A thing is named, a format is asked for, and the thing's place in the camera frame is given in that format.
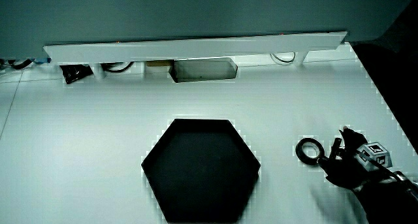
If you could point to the person's right hand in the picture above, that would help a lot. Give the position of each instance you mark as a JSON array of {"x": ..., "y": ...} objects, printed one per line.
[{"x": 343, "y": 173}]

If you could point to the black tape roll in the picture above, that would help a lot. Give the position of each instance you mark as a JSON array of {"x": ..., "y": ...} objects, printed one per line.
[{"x": 299, "y": 153}]

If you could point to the person's right forearm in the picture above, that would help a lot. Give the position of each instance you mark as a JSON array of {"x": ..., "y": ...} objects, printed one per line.
[{"x": 388, "y": 201}]

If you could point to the white desk riser shelf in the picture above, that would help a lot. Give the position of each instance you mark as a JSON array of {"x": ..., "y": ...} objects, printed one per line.
[{"x": 183, "y": 49}]

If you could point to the white desk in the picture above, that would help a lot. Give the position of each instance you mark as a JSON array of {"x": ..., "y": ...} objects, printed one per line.
[{"x": 98, "y": 136}]

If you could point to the black hexagonal tray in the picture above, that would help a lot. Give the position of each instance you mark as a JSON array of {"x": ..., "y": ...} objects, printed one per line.
[{"x": 200, "y": 171}]

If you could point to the grey metal box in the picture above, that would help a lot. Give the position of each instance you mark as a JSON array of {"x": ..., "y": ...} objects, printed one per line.
[{"x": 205, "y": 70}]

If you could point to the brown cardboard box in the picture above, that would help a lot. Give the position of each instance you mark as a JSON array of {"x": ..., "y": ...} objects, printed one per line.
[{"x": 159, "y": 63}]

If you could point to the black plastic bag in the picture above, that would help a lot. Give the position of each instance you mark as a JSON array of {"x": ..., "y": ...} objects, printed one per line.
[{"x": 74, "y": 72}]

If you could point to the blue connector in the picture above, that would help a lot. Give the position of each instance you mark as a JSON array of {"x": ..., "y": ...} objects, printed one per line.
[{"x": 41, "y": 60}]

